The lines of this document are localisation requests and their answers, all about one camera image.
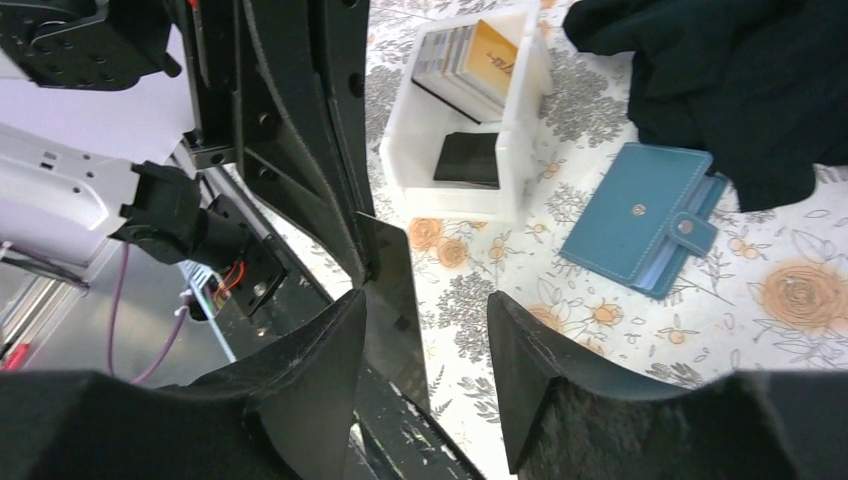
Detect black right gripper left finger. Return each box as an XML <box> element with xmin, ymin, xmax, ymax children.
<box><xmin>1</xmin><ymin>290</ymin><xmax>367</xmax><ymax>479</ymax></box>

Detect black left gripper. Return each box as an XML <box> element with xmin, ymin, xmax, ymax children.
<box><xmin>1</xmin><ymin>1</ymin><xmax>195</xmax><ymax>153</ymax></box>

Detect white plastic card box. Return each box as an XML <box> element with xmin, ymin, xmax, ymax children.
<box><xmin>380</xmin><ymin>1</ymin><xmax>553</xmax><ymax>223</ymax></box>

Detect black crumpled cloth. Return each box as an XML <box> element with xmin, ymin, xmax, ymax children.
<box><xmin>563</xmin><ymin>1</ymin><xmax>847</xmax><ymax>212</ymax></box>

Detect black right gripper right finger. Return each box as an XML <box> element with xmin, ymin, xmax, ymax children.
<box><xmin>487</xmin><ymin>291</ymin><xmax>847</xmax><ymax>479</ymax></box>

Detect floral patterned table mat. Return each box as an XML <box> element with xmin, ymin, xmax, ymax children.
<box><xmin>228</xmin><ymin>0</ymin><xmax>848</xmax><ymax>480</ymax></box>

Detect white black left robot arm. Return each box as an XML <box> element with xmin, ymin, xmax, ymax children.
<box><xmin>1</xmin><ymin>1</ymin><xmax>375</xmax><ymax>285</ymax></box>

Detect black card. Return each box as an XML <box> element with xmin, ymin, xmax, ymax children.
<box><xmin>433</xmin><ymin>132</ymin><xmax>500</xmax><ymax>189</ymax></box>

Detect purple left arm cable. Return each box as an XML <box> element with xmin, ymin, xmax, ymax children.
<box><xmin>105</xmin><ymin>241</ymin><xmax>193</xmax><ymax>387</ymax></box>

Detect blue leather card holder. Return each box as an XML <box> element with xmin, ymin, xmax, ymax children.
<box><xmin>559</xmin><ymin>142</ymin><xmax>727</xmax><ymax>300</ymax></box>

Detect stack of credit cards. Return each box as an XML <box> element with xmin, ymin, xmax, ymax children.
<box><xmin>411</xmin><ymin>20</ymin><xmax>518</xmax><ymax>124</ymax></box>

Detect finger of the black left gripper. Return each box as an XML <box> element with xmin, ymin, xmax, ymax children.
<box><xmin>323</xmin><ymin>0</ymin><xmax>375</xmax><ymax>215</ymax></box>
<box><xmin>235</xmin><ymin>1</ymin><xmax>370</xmax><ymax>286</ymax></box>

